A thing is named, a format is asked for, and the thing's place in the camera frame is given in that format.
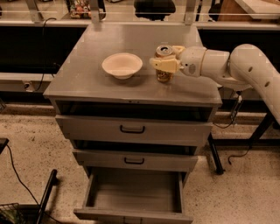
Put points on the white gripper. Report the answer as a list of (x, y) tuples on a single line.
[(192, 60)]

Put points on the orange drink can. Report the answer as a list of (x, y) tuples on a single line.
[(164, 52)]

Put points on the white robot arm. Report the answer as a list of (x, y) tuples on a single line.
[(245, 67)]

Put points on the grey drawer cabinet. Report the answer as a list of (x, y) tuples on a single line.
[(83, 88)]

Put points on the grey middle drawer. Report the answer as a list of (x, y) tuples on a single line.
[(135, 160)]

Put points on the grey top drawer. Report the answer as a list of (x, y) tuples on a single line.
[(136, 131)]

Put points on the grey open bottom drawer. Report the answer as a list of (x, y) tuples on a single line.
[(124, 196)]

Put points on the black office chair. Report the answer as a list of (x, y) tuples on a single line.
[(154, 9)]

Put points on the white paper bowl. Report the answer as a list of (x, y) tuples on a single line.
[(122, 65)]

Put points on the colourful snack bag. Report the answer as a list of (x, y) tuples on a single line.
[(80, 9)]

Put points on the black metal stand leg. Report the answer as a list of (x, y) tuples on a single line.
[(52, 181)]

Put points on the black table frame right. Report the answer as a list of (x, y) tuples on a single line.
[(254, 140)]

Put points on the black wire basket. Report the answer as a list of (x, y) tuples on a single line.
[(10, 214)]

